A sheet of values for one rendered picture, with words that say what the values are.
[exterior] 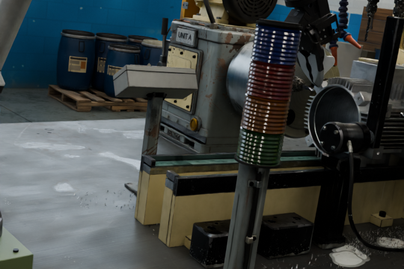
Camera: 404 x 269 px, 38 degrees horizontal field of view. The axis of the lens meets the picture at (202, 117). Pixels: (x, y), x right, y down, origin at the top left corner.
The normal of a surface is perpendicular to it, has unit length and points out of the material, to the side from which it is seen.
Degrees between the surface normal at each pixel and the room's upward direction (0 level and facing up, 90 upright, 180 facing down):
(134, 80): 60
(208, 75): 89
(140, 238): 0
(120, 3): 90
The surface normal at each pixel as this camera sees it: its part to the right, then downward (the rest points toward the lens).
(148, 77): 0.52, -0.28
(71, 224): 0.14, -0.97
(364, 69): -0.85, -0.01
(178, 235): 0.52, 0.23
